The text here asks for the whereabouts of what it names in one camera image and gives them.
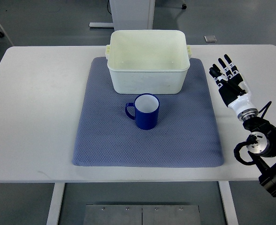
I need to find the white plastic box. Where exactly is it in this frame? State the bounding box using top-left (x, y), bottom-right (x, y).
top-left (105, 30), bottom-right (191, 94)

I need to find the small grey floor hatch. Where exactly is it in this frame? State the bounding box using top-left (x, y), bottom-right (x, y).
top-left (204, 35), bottom-right (217, 43)

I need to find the white left table leg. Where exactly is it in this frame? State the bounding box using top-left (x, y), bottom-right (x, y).
top-left (46, 183), bottom-right (65, 225)

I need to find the blue mug white inside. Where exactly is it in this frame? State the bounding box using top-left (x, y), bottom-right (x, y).
top-left (125, 93), bottom-right (160, 130)

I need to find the white right table leg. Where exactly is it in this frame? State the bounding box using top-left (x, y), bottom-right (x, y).
top-left (218, 181), bottom-right (238, 225)

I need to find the black white robotic hand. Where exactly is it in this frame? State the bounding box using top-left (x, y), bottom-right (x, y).
top-left (209, 54), bottom-right (259, 121)

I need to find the white pedestal column base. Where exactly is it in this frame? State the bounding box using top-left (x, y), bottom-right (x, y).
top-left (89, 0), bottom-right (155, 30)

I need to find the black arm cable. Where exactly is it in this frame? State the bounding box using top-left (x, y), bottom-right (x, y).
top-left (257, 101), bottom-right (272, 119)

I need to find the blue-grey textured mat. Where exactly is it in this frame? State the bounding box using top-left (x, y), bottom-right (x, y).
top-left (72, 57), bottom-right (224, 168)

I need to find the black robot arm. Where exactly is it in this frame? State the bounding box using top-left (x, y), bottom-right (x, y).
top-left (234, 117), bottom-right (276, 198)

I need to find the metal floor plate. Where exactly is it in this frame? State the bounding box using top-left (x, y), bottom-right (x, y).
top-left (83, 205), bottom-right (201, 225)

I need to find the white table leg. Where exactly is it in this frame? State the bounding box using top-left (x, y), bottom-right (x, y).
top-left (46, 183), bottom-right (65, 225)
top-left (218, 181), bottom-right (238, 225)

